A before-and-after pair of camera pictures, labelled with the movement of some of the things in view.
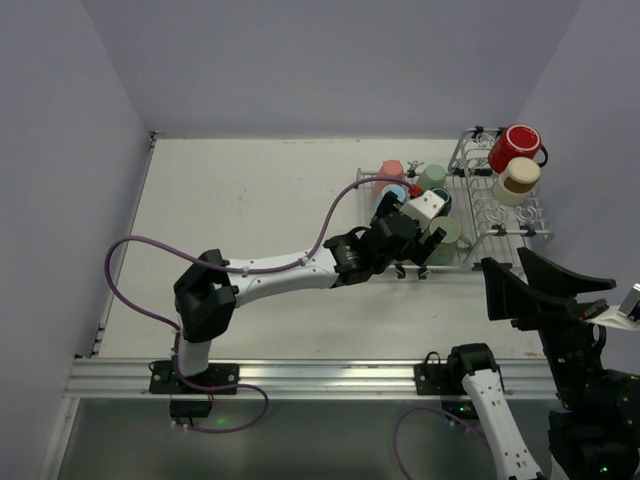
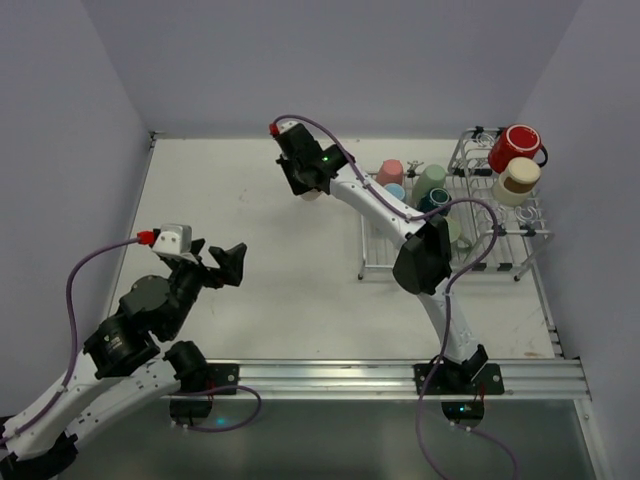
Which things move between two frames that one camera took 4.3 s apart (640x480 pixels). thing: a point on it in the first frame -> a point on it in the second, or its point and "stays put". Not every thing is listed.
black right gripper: x=552 y=313 -> x=291 y=176
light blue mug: x=395 y=188 stays put
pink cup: x=389 y=168 stays put
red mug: x=515 y=141 stays put
